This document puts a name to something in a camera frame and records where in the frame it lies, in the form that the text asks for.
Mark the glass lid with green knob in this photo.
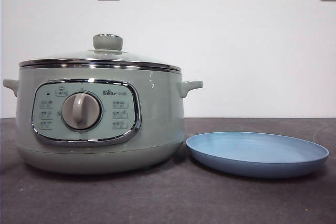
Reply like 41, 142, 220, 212
18, 33, 182, 68

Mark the pale green electric steamer pot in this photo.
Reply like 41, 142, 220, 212
2, 61, 204, 175

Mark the blue round plate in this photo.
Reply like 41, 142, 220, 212
185, 131, 330, 179

